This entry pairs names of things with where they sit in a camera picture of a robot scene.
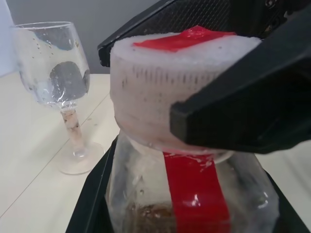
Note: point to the clear plastic bottle red tape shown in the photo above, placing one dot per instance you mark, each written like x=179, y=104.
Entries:
x=145, y=194

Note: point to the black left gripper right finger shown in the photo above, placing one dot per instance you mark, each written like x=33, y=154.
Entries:
x=284, y=218

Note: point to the white bottle cap red tape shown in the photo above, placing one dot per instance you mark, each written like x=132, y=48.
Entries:
x=150, y=85

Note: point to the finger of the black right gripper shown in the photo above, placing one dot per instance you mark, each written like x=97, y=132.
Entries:
x=206, y=14
x=255, y=97

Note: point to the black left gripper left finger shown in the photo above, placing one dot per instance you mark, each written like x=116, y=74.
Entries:
x=90, y=208

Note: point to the clear wine glass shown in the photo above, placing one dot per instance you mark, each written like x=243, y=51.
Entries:
x=48, y=60

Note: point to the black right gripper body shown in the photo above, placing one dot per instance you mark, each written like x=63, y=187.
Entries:
x=291, y=9

